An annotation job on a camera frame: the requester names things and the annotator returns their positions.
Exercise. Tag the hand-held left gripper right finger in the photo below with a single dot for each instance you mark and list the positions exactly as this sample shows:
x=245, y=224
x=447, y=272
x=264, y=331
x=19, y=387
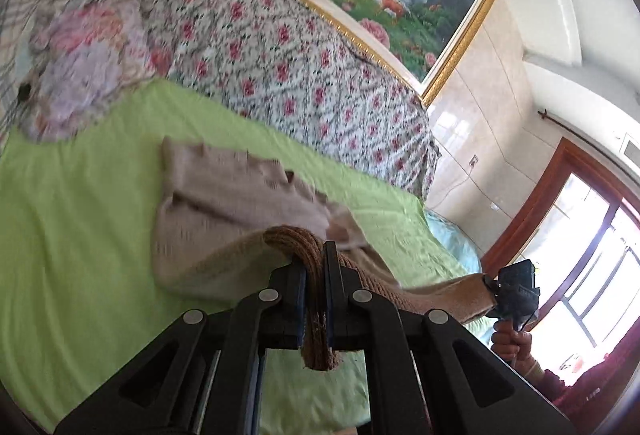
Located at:
x=328, y=310

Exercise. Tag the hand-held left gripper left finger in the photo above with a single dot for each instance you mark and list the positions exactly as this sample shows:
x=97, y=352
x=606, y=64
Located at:
x=301, y=310

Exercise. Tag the green bed sheet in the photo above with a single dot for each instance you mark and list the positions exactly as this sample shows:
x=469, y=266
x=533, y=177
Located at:
x=75, y=225

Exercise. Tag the beige knitted sweater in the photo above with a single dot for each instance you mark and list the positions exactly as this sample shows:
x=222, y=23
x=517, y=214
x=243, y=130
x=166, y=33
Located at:
x=225, y=195

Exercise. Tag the wooden framed window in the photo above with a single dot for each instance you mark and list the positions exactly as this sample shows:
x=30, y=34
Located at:
x=585, y=235

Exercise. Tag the red floral quilt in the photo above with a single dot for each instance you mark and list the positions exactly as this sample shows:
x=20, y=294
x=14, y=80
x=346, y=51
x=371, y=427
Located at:
x=300, y=80

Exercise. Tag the light blue mattress sheet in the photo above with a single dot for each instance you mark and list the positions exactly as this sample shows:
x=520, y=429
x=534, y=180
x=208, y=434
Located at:
x=452, y=237

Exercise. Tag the dark curtain rod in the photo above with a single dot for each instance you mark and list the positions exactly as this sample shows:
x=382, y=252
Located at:
x=575, y=127

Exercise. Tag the person's right forearm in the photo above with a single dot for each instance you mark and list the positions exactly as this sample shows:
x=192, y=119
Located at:
x=560, y=390

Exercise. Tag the pink purple floral pillow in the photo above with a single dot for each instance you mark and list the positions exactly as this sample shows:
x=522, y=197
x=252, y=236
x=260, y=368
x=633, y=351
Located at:
x=85, y=65

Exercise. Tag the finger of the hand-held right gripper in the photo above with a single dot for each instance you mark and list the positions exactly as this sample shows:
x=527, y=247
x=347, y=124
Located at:
x=490, y=287

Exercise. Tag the person's right hand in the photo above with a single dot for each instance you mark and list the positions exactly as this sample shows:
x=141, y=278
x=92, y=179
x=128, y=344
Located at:
x=515, y=345

